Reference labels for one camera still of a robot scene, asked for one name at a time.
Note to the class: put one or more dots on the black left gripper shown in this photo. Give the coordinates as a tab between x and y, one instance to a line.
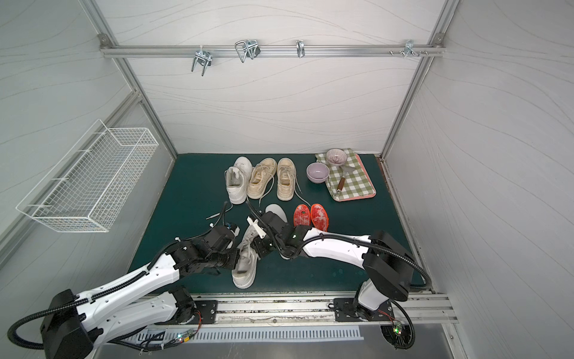
229	258

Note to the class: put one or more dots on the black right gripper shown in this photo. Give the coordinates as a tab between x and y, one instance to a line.
261	243

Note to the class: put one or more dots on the white insole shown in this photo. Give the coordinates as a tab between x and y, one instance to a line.
277	210

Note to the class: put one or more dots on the beige sneaker with red insole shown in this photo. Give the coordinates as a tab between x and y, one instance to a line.
287	182

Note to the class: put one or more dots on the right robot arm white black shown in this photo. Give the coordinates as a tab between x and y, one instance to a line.
388	265

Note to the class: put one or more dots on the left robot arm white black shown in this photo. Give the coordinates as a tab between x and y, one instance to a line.
118	308

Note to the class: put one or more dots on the lilac ceramic bowl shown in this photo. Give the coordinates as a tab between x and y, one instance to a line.
317	172

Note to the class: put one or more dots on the white vent grille strip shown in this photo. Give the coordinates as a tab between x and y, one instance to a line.
302	334

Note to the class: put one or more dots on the green white checkered cloth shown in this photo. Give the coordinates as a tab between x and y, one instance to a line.
335	172

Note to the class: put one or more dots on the striped small ceramic bowl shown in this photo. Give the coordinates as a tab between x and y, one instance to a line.
336	157

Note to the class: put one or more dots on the pink plastic tray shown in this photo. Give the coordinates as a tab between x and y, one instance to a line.
358	185

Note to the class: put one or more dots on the metal hook clamp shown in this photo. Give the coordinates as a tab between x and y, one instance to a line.
202	59
300	48
247	49
409	51

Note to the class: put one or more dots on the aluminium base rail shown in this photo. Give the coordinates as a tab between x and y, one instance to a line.
335	308

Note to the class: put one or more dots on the wooden handled metal spatula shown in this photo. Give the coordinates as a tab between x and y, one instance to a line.
346	170

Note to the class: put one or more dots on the white wire basket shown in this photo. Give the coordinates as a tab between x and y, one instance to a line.
86	189

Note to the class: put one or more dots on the aluminium top rail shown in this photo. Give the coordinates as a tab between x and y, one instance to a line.
267	51

